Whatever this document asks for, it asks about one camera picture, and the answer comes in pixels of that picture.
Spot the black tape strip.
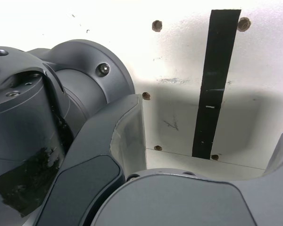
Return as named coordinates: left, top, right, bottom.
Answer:
left=191, top=9, right=241, bottom=160

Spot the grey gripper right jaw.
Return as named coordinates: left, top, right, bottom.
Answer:
left=92, top=126, right=283, bottom=226

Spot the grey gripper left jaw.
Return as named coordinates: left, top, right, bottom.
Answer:
left=35, top=93, right=148, bottom=226

